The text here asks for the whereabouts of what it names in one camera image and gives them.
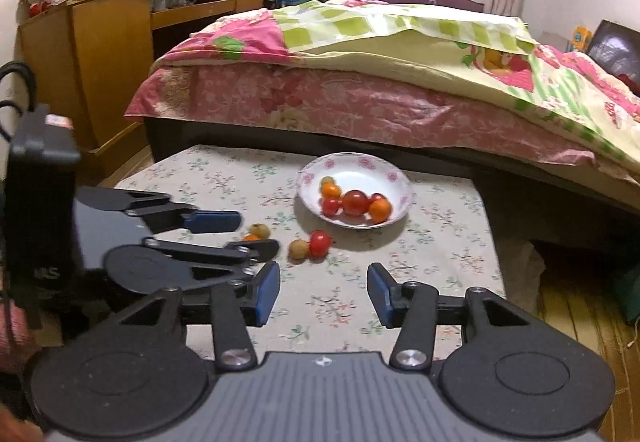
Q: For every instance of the floral tablecloth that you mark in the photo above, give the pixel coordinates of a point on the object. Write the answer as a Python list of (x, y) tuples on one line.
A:
[(350, 292)]

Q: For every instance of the bed with floral quilt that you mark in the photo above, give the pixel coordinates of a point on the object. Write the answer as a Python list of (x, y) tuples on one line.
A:
[(400, 37)]

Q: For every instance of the white plate with pink flowers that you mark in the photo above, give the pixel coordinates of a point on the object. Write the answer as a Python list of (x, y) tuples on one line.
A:
[(360, 172)]

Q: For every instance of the dark brown headboard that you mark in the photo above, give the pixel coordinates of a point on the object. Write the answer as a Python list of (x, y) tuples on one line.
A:
[(617, 52)]

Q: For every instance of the dark bed frame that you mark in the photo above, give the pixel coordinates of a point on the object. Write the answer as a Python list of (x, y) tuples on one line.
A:
[(550, 182)]

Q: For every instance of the yellow wooden cabinet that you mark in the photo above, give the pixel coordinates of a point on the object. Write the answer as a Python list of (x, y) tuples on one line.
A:
[(110, 47)]

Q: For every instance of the person's left forearm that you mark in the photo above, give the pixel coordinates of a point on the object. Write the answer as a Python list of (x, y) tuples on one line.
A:
[(17, 334)]

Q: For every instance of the beige crumpled cloth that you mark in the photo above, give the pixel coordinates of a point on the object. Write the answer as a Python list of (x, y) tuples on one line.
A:
[(522, 267)]

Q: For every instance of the tan longan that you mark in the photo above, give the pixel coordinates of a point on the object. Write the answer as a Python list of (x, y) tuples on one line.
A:
[(299, 250), (259, 230), (327, 180)]

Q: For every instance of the large red tomato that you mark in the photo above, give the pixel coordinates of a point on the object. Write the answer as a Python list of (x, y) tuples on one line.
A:
[(356, 202)]

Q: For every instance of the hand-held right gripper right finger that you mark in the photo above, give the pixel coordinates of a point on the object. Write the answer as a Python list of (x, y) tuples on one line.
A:
[(379, 294)]

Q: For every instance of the orange mandarin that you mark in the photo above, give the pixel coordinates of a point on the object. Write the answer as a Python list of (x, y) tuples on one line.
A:
[(380, 211), (250, 237), (330, 190)]

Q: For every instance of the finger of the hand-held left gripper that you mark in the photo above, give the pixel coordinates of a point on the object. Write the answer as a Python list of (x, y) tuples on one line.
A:
[(255, 249), (215, 221)]

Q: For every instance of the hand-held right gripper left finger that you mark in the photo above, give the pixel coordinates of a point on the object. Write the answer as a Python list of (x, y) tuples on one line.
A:
[(267, 294)]

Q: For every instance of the colourful toy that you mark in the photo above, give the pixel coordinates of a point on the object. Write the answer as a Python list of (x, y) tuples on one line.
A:
[(580, 39)]

